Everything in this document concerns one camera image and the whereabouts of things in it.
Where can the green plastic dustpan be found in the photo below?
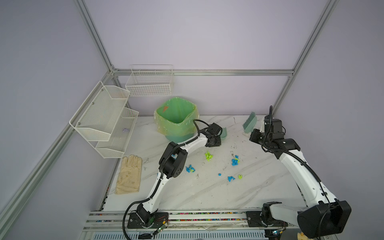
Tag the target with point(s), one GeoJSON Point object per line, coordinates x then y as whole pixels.
{"type": "Point", "coordinates": [224, 133]}

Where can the aluminium front rail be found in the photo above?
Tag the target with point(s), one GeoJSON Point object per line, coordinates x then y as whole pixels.
{"type": "Point", "coordinates": [195, 220]}

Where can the green hand brush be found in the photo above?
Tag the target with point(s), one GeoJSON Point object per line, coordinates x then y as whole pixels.
{"type": "Point", "coordinates": [250, 123]}

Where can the white mesh two-tier shelf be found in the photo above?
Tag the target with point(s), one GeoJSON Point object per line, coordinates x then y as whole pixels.
{"type": "Point", "coordinates": [105, 121]}

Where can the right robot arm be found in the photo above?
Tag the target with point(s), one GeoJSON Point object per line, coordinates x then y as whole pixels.
{"type": "Point", "coordinates": [324, 214]}

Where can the blue scrap centre left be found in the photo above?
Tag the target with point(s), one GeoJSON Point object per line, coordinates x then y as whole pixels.
{"type": "Point", "coordinates": [190, 169]}

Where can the green trash bin with bag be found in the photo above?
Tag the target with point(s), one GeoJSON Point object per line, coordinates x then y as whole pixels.
{"type": "Point", "coordinates": [174, 119]}

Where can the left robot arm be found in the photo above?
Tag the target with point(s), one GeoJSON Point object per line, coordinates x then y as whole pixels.
{"type": "Point", "coordinates": [145, 213]}

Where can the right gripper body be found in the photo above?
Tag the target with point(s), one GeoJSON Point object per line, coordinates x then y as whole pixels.
{"type": "Point", "coordinates": [259, 137]}

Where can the lime green scrap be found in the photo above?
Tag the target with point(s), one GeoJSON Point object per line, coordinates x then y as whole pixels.
{"type": "Point", "coordinates": [208, 156]}

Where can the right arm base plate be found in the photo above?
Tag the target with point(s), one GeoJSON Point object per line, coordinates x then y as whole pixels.
{"type": "Point", "coordinates": [253, 218]}

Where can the white wire basket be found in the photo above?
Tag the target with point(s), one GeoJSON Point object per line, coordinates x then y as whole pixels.
{"type": "Point", "coordinates": [150, 80]}

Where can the beige work glove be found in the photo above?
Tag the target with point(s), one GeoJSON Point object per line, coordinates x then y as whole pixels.
{"type": "Point", "coordinates": [129, 177]}

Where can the blue scrap pile right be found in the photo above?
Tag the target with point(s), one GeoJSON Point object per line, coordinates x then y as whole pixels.
{"type": "Point", "coordinates": [235, 160]}

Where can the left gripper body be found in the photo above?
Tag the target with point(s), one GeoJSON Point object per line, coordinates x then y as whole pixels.
{"type": "Point", "coordinates": [216, 142]}

